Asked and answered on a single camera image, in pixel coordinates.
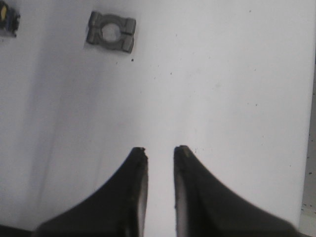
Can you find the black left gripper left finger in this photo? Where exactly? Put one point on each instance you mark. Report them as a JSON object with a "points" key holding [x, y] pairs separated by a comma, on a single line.
{"points": [[116, 209]]}

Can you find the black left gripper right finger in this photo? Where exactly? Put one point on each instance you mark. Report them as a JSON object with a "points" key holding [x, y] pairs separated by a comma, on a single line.
{"points": [[205, 207]]}

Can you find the grey split clamp block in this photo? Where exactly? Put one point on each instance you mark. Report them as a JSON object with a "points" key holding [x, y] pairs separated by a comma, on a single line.
{"points": [[111, 32]]}

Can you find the red emergency stop button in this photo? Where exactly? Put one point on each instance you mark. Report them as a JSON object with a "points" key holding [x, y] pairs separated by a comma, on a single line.
{"points": [[9, 19]]}

